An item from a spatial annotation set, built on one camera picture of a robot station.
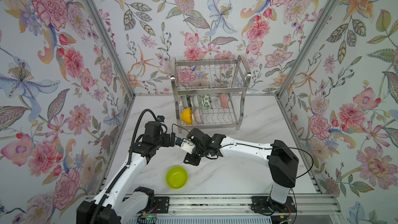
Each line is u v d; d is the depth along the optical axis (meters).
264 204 0.74
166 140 0.73
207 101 1.01
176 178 0.83
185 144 0.71
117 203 0.42
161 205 0.73
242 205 0.75
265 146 0.49
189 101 1.07
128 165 0.49
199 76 1.14
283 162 0.45
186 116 0.95
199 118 0.95
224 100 1.02
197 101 1.01
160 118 0.72
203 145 0.63
